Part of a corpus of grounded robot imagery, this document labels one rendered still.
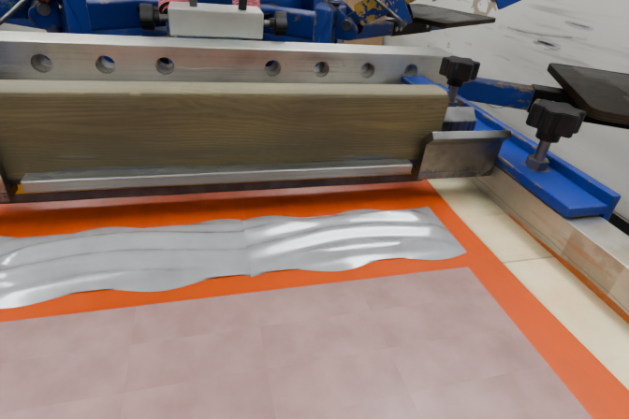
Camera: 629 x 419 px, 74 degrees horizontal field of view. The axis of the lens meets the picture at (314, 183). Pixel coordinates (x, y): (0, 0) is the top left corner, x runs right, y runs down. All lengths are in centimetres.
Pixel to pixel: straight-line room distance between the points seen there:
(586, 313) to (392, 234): 15
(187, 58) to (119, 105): 23
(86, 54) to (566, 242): 54
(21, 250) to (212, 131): 16
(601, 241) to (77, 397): 36
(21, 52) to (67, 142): 25
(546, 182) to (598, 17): 236
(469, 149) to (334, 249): 17
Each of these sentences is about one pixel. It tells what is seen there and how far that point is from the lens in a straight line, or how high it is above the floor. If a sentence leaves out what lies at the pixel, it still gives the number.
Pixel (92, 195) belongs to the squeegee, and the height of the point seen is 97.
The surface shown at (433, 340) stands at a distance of 29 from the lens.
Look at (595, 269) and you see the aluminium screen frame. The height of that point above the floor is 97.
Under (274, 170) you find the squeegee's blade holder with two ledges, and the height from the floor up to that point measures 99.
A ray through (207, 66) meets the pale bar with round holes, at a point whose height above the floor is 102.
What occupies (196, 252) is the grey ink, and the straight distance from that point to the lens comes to 32.
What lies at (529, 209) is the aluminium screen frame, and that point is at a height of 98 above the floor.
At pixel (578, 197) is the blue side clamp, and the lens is 41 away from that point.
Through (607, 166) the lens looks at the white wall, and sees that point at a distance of 263.
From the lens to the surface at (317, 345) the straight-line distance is 27.
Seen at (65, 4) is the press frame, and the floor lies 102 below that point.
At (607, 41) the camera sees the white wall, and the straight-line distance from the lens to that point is 269.
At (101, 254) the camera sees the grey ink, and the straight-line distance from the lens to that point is 33.
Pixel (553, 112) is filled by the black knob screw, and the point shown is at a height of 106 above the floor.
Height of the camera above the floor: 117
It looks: 30 degrees down
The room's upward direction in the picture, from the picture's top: 6 degrees clockwise
